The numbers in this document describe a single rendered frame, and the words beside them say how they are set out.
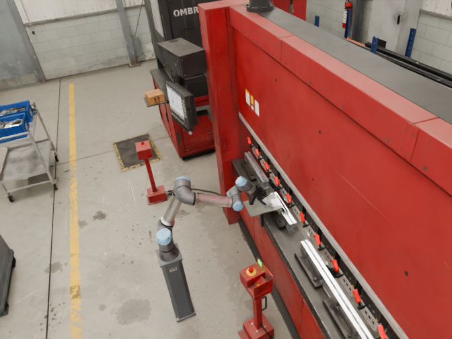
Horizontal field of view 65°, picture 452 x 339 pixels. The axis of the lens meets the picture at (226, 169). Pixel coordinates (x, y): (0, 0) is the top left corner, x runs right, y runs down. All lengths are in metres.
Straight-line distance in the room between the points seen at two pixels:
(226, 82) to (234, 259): 1.78
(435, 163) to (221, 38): 2.14
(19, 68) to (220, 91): 6.90
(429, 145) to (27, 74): 8.95
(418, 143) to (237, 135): 2.33
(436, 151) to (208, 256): 2.92
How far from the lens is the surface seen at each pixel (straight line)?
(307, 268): 2.54
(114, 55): 9.38
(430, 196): 1.34
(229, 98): 3.21
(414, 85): 1.56
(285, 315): 3.33
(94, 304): 3.79
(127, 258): 4.02
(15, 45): 9.36
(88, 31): 9.23
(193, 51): 3.19
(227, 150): 3.46
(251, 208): 2.79
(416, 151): 1.30
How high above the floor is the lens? 2.90
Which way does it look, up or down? 36 degrees down
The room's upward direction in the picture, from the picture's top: 6 degrees counter-clockwise
